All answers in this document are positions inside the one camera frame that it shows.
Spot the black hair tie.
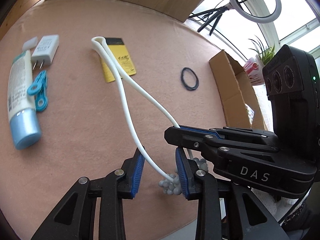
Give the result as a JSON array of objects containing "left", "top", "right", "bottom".
[{"left": 180, "top": 67, "right": 200, "bottom": 92}]

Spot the black tripod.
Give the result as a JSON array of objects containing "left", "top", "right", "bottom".
[{"left": 188, "top": 5, "right": 229, "bottom": 36}]

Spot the white tube blue cap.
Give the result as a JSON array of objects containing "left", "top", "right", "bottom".
[{"left": 7, "top": 50, "right": 42, "bottom": 150}]

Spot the small white plastic cap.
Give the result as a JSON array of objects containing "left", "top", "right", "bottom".
[{"left": 22, "top": 36, "right": 38, "bottom": 51}]

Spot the teal clothes peg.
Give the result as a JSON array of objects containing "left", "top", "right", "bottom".
[{"left": 27, "top": 70, "right": 48, "bottom": 112}]

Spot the white ring light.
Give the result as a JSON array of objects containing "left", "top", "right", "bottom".
[{"left": 229, "top": 0, "right": 281, "bottom": 24}]

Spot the grey bubble ball toy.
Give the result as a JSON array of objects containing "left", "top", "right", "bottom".
[{"left": 158, "top": 157, "right": 208, "bottom": 195}]

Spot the white red printed cup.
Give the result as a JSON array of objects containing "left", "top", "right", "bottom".
[{"left": 243, "top": 57, "right": 265, "bottom": 86}]

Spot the white gloved right hand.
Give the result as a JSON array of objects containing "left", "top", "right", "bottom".
[{"left": 251, "top": 188, "right": 301, "bottom": 221}]

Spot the cardboard box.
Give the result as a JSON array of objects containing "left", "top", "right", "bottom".
[{"left": 209, "top": 50, "right": 267, "bottom": 130}]

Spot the yellow black notebook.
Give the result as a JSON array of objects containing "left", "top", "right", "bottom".
[{"left": 100, "top": 37, "right": 137, "bottom": 83}]

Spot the green potted plant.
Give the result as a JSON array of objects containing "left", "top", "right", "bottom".
[{"left": 249, "top": 36, "right": 275, "bottom": 66}]

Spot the white cable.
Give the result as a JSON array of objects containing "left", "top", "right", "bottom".
[{"left": 90, "top": 36, "right": 180, "bottom": 183}]

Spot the white power adapter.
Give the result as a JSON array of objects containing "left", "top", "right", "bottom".
[{"left": 31, "top": 34, "right": 60, "bottom": 70}]

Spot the black camera box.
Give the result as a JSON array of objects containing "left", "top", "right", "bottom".
[{"left": 263, "top": 44, "right": 319, "bottom": 154}]

